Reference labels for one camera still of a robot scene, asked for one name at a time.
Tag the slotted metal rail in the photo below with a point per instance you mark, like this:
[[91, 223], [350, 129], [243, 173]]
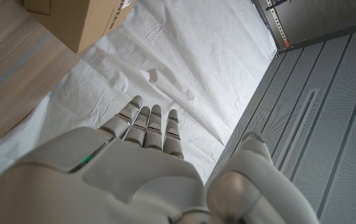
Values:
[[277, 21]]

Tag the white cloth curtain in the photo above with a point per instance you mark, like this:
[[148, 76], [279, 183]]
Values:
[[181, 62]]

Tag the brown cardboard packing box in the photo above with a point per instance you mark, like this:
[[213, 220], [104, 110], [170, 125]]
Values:
[[78, 21]]

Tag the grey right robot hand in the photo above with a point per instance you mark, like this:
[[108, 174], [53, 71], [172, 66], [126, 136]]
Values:
[[119, 180]]

